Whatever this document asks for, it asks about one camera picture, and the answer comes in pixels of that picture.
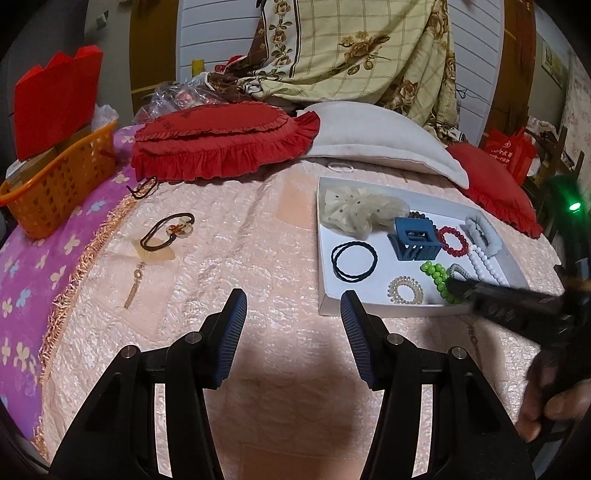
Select white pearl bead bracelet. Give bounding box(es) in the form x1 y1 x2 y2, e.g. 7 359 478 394
468 244 509 287

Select black elastic hair ties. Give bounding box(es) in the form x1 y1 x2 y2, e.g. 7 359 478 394
329 240 379 283

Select green bead bracelet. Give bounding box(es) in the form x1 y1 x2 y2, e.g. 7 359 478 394
420 260 465 305

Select light blue fluffy hair clip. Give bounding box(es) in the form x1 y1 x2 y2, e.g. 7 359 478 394
464 212 503 257

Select blue plastic claw clip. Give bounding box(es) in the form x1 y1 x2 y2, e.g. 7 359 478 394
388 217 443 262

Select cream dotted fabric scrunchie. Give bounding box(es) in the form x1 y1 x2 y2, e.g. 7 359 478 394
320 186 410 240

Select red bead bracelet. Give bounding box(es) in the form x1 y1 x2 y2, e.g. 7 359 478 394
435 225 471 258

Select person right hand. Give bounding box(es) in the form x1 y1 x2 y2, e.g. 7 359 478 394
515 350 590 443

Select pink quilted bedspread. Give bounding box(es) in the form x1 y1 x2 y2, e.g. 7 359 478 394
32 156 569 480

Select white shallow cardboard box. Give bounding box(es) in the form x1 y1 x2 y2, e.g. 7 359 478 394
317 177 527 318

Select right red ruffled cushion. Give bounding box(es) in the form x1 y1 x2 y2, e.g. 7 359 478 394
447 143 543 239

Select red ruffled cushion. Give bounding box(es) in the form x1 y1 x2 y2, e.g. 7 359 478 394
131 101 321 183
447 143 543 239

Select wooden chair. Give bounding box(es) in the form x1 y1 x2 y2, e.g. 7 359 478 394
522 126 585 209

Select dark metal hair clip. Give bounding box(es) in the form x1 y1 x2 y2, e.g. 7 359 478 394
126 177 159 200

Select red shopping bag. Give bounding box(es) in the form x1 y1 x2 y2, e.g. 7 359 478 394
484 128 537 186

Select left red ruffled cushion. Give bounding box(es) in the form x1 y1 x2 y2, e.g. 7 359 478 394
131 101 321 183

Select purple floral bedsheet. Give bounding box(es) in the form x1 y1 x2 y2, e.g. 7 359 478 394
0 125 139 440

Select white pillow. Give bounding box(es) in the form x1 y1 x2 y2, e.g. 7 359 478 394
297 101 469 189

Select orange plastic basket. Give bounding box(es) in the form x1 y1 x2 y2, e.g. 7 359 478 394
1 121 117 240

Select clear plastic bag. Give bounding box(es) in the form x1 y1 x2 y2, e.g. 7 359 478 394
133 73 226 124

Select floral beige quilt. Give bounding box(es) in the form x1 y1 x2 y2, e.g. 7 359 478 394
208 0 459 144

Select brown flower hair tie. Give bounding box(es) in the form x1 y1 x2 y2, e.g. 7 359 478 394
138 211 197 253

